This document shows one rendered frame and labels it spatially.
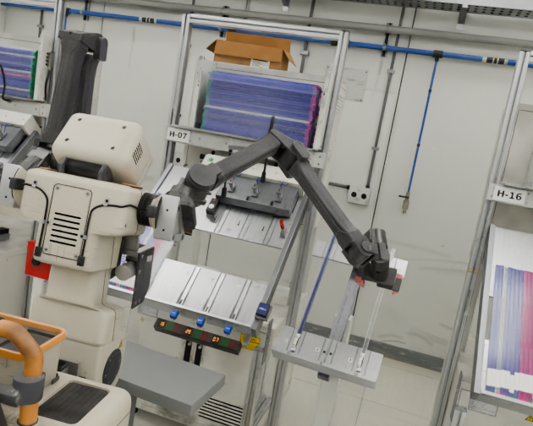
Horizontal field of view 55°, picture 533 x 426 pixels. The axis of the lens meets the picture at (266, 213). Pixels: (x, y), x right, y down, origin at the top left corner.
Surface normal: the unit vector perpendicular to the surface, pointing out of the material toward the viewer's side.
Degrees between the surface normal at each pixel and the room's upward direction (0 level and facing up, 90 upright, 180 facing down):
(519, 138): 90
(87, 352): 82
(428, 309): 90
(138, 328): 90
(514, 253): 44
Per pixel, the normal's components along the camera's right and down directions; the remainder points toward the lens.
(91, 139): -0.02, -0.57
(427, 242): -0.29, 0.09
